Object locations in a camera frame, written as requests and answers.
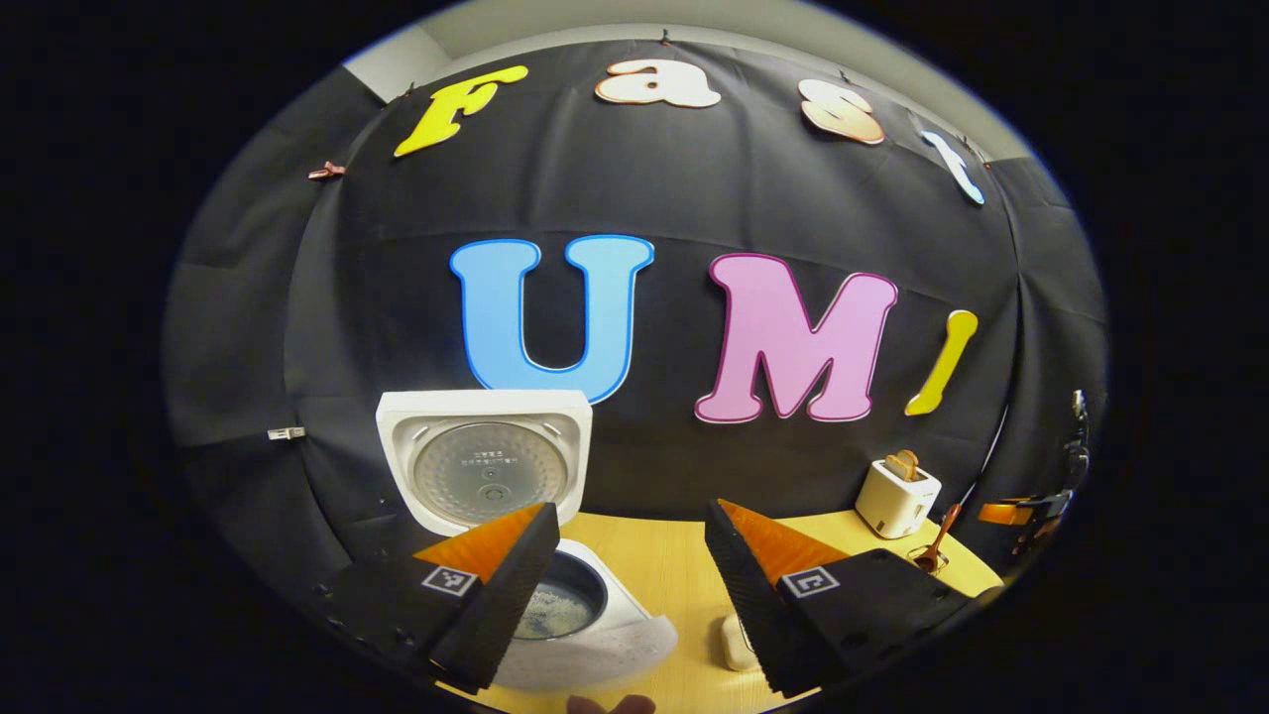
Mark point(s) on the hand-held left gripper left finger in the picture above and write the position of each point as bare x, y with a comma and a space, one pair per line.
506, 605

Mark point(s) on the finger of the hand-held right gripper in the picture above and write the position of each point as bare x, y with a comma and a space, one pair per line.
1041, 531
1006, 513

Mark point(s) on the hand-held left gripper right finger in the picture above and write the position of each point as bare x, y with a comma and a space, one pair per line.
749, 605

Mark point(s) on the white rice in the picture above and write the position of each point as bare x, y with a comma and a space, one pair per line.
555, 610

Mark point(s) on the wooden spoon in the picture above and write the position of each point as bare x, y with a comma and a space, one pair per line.
937, 543

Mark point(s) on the white chopstick holder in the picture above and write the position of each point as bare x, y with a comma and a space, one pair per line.
892, 506

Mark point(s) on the white rice cooker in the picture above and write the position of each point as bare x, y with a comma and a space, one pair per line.
486, 466

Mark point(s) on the white clip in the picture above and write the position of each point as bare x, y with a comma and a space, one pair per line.
286, 433

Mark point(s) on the black backdrop cloth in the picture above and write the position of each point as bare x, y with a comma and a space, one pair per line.
694, 178

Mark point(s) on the copper clip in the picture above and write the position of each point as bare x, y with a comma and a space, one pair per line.
325, 171

